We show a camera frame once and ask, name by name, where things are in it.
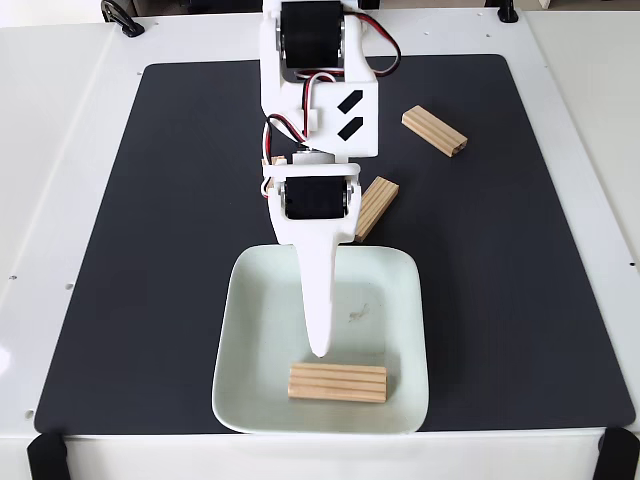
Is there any grooved wooden block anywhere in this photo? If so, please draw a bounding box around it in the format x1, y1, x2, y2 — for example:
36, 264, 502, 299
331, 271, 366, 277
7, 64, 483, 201
261, 155, 288, 202
401, 104, 470, 159
354, 175, 401, 245
287, 363, 389, 404

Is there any pale green square plate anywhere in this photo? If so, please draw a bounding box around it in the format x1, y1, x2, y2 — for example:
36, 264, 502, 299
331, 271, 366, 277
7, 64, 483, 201
211, 243, 431, 435

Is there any black rubber mat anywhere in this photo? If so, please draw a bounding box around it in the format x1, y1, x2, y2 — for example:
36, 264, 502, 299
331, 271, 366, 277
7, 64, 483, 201
33, 53, 636, 435

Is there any red black white servo cable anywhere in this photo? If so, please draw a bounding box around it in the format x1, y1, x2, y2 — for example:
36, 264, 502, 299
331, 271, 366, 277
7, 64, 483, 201
260, 69, 347, 201
349, 13, 403, 80

